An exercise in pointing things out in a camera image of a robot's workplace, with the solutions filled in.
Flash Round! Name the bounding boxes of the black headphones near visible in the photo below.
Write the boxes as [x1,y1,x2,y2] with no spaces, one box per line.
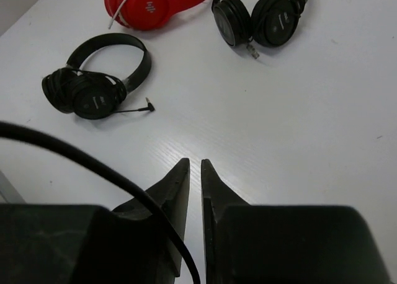
[42,33,152,120]

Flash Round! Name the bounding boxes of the black headphones far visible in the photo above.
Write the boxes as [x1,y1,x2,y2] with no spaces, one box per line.
[212,0,308,59]

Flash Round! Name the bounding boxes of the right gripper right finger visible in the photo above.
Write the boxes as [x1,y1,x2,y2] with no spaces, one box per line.
[201,159,391,283]

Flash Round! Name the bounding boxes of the red headphones white cable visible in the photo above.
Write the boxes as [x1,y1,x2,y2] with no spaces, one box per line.
[103,0,213,32]

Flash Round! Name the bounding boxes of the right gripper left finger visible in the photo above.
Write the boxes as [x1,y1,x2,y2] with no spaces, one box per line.
[0,158,190,284]

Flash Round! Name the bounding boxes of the black headphones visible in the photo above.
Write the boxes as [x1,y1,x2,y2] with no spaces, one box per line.
[212,0,308,59]
[42,33,152,120]

